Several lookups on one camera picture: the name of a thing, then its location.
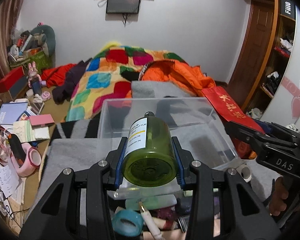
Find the grey green cushion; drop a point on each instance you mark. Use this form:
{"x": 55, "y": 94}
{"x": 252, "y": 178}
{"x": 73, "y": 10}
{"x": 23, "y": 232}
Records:
{"x": 45, "y": 36}

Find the pink flat box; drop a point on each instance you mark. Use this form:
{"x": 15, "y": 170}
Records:
{"x": 41, "y": 120}

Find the mint green bottle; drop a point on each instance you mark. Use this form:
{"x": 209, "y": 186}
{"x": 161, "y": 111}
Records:
{"x": 152, "y": 203}

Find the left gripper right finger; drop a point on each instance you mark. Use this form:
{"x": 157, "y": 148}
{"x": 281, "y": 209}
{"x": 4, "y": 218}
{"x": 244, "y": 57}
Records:
{"x": 225, "y": 195}

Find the red long box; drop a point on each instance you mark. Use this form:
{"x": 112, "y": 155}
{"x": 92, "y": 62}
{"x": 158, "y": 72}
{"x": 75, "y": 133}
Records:
{"x": 13, "y": 84}

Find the white pen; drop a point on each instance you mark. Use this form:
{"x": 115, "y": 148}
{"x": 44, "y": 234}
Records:
{"x": 153, "y": 228}

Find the green glass bottle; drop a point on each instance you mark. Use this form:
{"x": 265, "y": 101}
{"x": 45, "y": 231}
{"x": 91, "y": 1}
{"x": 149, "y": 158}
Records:
{"x": 149, "y": 159}

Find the orange down jacket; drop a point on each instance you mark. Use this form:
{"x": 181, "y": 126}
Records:
{"x": 188, "y": 78}

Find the blue notebook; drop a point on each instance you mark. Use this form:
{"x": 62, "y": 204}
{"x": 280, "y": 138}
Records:
{"x": 10, "y": 112}

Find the clear plastic storage bin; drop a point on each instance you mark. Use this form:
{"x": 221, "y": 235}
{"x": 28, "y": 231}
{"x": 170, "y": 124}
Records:
{"x": 193, "y": 121}

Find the pink bunny doll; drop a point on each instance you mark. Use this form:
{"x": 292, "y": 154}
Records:
{"x": 36, "y": 83}

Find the wall mounted monitor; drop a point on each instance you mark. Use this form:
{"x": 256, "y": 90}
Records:
{"x": 123, "y": 6}

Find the person right hand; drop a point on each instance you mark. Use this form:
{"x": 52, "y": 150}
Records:
{"x": 277, "y": 203}

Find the colourful patchwork quilt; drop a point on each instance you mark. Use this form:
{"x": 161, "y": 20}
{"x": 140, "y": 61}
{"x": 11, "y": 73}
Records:
{"x": 102, "y": 78}

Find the grey black blanket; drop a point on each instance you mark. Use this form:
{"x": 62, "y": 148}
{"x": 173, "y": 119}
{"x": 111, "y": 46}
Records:
{"x": 81, "y": 154}

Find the wooden wardrobe shelf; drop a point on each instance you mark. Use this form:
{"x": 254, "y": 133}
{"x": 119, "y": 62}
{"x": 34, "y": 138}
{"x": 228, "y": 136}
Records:
{"x": 264, "y": 55}

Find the blue small box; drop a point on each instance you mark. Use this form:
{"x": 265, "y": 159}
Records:
{"x": 183, "y": 223}

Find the beige cream tube white cap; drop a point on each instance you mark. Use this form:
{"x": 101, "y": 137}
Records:
{"x": 197, "y": 233}

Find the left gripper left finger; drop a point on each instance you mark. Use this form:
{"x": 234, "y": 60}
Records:
{"x": 57, "y": 214}

